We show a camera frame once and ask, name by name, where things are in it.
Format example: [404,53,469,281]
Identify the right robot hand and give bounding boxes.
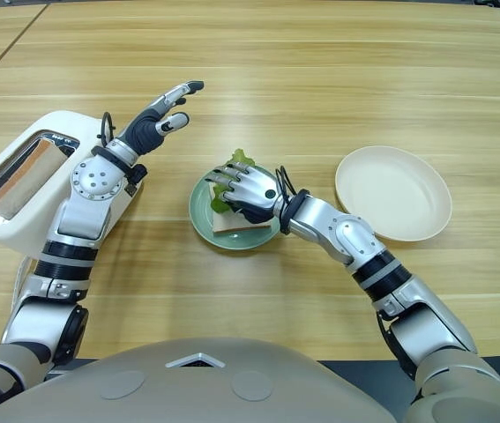
[208,160,282,225]

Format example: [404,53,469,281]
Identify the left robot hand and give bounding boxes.
[119,79,205,156]

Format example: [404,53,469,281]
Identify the green lettuce leaf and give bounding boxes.
[210,147,257,216]

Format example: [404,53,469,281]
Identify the bread slice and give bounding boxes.
[207,181,272,235]
[0,137,71,220]

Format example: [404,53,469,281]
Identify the green plate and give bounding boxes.
[188,167,281,251]

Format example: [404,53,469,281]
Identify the cream plate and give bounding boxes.
[334,145,453,243]

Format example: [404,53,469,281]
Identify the cream toaster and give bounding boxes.
[0,109,145,259]

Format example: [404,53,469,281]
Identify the robot body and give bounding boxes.
[0,337,414,423]

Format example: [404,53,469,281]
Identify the black cable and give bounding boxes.
[97,111,116,147]
[273,165,310,234]

